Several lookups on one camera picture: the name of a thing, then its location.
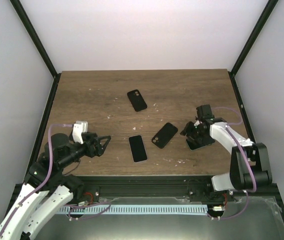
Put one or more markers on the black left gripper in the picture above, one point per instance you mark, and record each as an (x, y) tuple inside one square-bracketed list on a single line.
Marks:
[(99, 151)]

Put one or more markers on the metal sheet front panel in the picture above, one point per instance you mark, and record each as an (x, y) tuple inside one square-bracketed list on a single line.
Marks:
[(243, 218)]

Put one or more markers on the purple edged smartphone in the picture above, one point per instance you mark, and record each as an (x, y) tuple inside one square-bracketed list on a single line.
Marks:
[(137, 148)]

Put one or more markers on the black phone case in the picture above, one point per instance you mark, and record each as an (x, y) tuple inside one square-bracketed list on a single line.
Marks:
[(164, 135), (137, 101)]

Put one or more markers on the teal edged smartphone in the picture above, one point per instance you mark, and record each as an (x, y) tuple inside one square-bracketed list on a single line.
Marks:
[(194, 144)]

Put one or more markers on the black frame post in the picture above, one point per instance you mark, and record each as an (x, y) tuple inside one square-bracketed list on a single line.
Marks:
[(24, 18), (259, 25)]

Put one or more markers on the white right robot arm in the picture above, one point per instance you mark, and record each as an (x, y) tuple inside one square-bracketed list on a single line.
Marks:
[(249, 161)]

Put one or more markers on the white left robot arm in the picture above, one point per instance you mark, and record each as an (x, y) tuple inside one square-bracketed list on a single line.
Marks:
[(34, 207)]

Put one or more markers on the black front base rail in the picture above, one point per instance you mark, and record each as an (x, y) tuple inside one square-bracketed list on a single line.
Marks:
[(195, 188)]

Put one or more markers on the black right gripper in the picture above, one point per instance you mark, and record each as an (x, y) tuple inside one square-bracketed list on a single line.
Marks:
[(187, 131)]

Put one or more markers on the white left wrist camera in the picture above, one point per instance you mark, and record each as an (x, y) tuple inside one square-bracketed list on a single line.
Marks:
[(79, 128)]

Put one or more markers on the black frame post left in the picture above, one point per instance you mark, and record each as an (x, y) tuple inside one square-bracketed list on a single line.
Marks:
[(24, 18)]

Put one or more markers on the light blue slotted cable duct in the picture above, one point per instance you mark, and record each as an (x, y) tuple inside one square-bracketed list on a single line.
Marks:
[(139, 209)]

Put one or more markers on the black frame post right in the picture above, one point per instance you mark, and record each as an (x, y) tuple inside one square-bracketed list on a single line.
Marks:
[(259, 25)]

